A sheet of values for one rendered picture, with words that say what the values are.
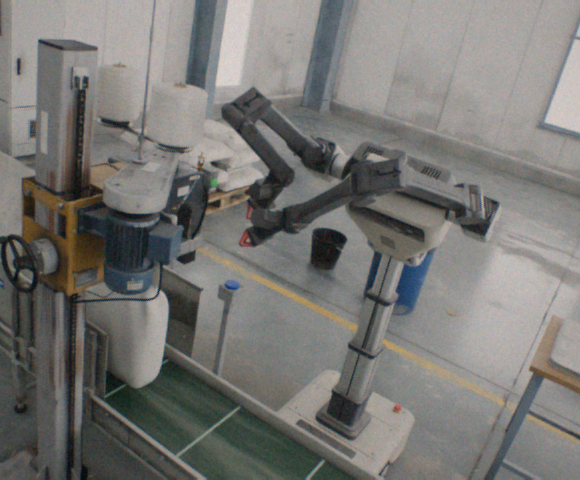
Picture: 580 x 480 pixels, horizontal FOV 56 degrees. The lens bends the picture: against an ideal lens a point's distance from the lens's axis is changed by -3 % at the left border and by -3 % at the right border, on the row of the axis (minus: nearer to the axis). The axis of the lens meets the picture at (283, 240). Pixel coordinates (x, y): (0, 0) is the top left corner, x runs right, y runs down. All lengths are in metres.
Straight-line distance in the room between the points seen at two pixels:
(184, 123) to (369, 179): 0.54
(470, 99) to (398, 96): 1.26
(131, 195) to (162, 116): 0.24
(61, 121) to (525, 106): 8.46
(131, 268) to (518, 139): 8.40
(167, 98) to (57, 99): 0.30
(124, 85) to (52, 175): 0.35
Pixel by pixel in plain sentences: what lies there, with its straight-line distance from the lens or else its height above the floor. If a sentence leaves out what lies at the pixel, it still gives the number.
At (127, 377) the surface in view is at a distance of 2.44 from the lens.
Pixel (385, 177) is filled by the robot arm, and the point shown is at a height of 1.61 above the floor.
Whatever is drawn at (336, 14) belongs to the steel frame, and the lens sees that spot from 10.41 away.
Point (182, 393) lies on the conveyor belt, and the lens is 2.46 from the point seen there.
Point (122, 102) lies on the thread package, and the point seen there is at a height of 1.59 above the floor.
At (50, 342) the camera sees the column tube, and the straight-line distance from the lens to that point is 2.00.
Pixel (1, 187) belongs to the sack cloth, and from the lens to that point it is 2.87.
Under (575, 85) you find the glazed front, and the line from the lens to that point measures 9.43.
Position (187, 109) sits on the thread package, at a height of 1.64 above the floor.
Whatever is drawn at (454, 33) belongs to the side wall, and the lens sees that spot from 9.83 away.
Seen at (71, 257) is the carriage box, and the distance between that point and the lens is 1.76.
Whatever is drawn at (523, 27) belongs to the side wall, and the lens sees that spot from 9.58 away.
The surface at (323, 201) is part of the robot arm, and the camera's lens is 1.59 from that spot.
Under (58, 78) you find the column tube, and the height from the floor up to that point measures 1.68.
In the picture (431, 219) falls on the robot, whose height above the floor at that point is 1.40.
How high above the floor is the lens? 2.00
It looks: 24 degrees down
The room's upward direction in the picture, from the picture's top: 12 degrees clockwise
